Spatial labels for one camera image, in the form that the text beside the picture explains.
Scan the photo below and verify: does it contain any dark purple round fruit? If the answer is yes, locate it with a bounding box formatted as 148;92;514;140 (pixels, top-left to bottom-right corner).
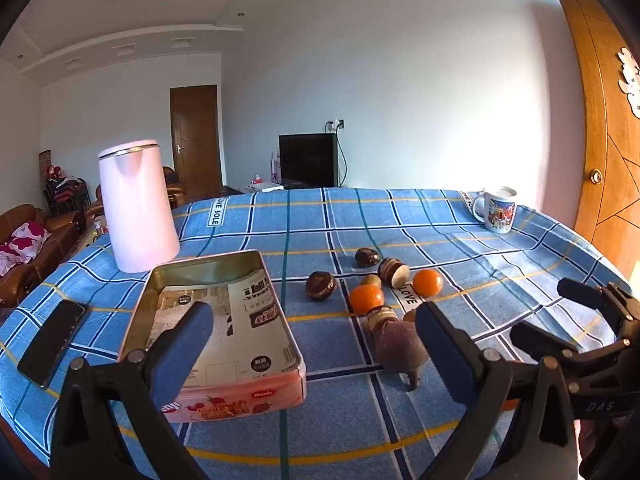
372;318;428;391

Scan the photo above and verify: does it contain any orange tangerine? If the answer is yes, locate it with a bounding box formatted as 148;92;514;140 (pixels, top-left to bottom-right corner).
348;284;385;316
412;269;444;298

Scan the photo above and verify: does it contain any brown white halved fruit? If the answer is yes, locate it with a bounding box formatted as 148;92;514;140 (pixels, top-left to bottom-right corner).
378;257;410;289

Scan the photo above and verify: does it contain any small brown kiwi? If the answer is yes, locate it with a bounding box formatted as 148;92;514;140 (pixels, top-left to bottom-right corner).
360;274;383;288

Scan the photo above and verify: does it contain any dark brown chestnut fruit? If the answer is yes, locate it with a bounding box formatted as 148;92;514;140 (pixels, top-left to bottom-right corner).
305;271;336;301

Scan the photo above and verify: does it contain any cut brown layered fruit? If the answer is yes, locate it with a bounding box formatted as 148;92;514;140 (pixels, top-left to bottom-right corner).
366;306;399;336

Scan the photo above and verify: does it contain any orange wooden door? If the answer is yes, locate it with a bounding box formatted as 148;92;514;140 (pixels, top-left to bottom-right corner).
560;0;639;281

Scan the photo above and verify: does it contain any metal cookie tin box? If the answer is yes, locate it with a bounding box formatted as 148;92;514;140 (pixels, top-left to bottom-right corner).
119;250;307;422

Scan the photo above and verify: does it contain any white cartoon mug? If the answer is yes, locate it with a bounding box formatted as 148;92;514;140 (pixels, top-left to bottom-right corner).
472;186;516;234

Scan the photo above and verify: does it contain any black smartphone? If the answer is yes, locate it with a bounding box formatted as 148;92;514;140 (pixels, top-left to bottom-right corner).
17;300;89;389

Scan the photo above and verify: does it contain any pink electric kettle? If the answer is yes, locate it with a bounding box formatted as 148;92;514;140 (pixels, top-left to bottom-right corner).
99;139;180;273

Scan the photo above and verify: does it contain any blue plaid tablecloth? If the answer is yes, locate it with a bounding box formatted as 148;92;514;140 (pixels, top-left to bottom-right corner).
0;186;633;480

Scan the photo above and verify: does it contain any brown leather sofa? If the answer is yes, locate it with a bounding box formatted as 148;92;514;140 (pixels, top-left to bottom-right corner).
1;204;81;309

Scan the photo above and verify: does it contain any dark brown interior door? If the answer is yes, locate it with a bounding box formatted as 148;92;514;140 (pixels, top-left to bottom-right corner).
169;84;222;202

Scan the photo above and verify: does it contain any black television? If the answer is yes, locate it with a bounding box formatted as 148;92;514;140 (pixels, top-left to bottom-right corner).
279;133;338;188

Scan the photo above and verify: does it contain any black power cable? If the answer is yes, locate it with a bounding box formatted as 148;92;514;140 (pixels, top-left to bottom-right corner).
333;120;348;189

